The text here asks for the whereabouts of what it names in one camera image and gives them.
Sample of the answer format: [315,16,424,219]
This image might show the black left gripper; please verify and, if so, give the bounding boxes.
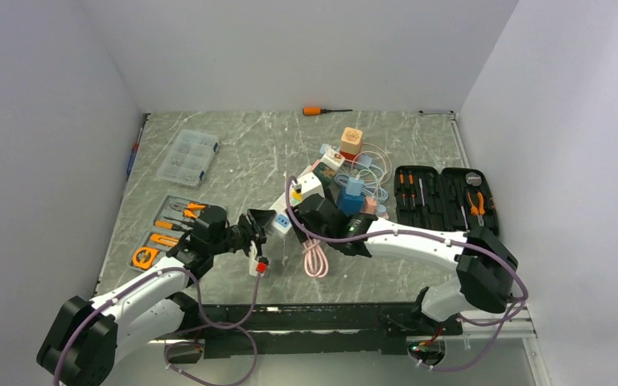
[210,208,275,259]

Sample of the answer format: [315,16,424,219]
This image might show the blue cube charger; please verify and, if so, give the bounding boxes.
[336,187,365,216]

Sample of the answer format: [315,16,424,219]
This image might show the white power strip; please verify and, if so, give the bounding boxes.
[266,166,313,239]

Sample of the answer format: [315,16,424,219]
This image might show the white cube charger with picture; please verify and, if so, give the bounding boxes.
[319,144,345,171]

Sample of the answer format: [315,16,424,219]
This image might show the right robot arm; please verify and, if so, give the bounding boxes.
[287,194,518,334]

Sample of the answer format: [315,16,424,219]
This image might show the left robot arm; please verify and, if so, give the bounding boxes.
[36,206,276,385]

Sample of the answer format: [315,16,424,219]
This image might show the light blue charger plug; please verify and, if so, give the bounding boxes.
[344,177,365,196]

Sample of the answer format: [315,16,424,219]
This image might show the small pink plug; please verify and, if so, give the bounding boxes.
[361,196,379,214]

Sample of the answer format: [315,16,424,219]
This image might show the dark green cube charger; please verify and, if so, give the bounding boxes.
[313,168,336,189]

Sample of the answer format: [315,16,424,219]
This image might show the red cube adapter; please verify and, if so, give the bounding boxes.
[340,150,358,161]

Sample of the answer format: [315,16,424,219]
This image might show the peach cube charger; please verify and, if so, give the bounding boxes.
[340,127,363,154]

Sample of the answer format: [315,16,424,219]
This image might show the grey open tool case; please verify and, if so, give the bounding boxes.
[128,195,208,272]

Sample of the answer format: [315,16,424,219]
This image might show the clear plastic screw organizer box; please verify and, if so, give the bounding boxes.
[156,129,220,187]

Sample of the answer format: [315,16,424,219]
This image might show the orange black utility knife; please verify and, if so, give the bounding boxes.
[150,233,179,248]

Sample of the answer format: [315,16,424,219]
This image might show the orange screwdriver at back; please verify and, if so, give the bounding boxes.
[302,107,352,117]

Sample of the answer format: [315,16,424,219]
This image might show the orange tape measure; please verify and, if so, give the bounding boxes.
[131,247,160,270]

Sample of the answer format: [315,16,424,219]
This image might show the black open tool case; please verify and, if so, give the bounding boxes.
[393,166,500,236]

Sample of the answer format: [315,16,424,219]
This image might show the blue red pen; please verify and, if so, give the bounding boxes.
[126,128,143,178]

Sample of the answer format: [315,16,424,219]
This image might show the long nose orange pliers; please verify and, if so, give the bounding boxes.
[466,190,486,228]

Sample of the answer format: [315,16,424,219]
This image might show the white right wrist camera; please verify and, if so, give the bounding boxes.
[290,172,325,206]

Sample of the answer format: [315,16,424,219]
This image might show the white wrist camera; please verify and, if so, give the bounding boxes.
[290,172,325,206]
[248,242,266,277]

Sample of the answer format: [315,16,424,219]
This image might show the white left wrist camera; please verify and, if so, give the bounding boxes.
[248,242,266,277]

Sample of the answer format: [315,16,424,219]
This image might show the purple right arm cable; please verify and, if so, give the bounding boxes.
[285,175,529,373]

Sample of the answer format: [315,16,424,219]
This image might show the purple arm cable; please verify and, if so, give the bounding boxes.
[52,266,259,386]
[285,175,529,373]

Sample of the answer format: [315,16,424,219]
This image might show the light blue coiled cable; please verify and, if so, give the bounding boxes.
[336,159,390,203]

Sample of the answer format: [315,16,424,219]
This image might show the orange handled combination pliers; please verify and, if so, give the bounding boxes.
[169,202,208,219]

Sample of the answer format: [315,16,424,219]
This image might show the orange handled screwdriver in case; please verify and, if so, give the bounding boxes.
[154,220,189,232]

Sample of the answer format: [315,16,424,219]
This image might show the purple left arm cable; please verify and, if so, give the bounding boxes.
[52,266,259,386]

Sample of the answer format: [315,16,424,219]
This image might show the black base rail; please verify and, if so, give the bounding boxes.
[162,302,463,359]

